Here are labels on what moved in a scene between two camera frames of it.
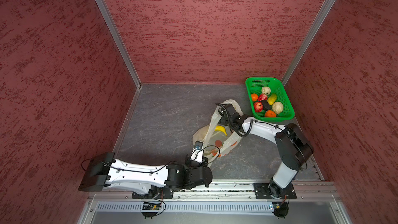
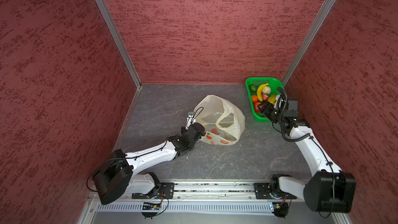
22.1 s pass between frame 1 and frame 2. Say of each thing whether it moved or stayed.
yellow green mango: stayed
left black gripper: moved
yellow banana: moved
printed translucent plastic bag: moved
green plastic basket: stayed
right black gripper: moved
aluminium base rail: stayed
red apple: stayed
